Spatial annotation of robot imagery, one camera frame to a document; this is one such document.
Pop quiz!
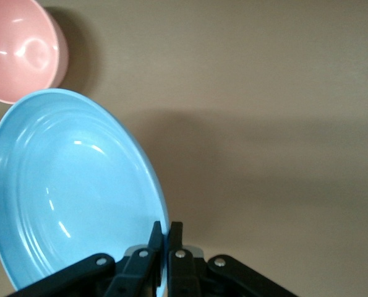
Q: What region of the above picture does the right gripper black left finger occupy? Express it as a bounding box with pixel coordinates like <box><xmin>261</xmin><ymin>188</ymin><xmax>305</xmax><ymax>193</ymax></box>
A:
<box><xmin>9</xmin><ymin>221</ymin><xmax>165</xmax><ymax>297</ymax></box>

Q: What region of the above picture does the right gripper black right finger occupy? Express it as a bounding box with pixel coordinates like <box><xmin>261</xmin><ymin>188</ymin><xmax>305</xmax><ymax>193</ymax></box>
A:
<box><xmin>168</xmin><ymin>222</ymin><xmax>299</xmax><ymax>297</ymax></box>

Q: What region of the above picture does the blue plate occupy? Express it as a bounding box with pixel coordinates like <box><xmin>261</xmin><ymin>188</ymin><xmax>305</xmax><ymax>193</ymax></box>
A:
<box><xmin>0</xmin><ymin>88</ymin><xmax>169</xmax><ymax>297</ymax></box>

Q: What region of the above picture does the pink bowl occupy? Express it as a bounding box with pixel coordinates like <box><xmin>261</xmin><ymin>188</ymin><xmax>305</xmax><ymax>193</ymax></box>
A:
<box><xmin>0</xmin><ymin>0</ymin><xmax>69</xmax><ymax>105</ymax></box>

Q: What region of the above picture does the brown table cover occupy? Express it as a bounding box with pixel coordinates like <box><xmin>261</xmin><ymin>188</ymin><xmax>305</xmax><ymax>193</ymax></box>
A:
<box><xmin>0</xmin><ymin>0</ymin><xmax>368</xmax><ymax>297</ymax></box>

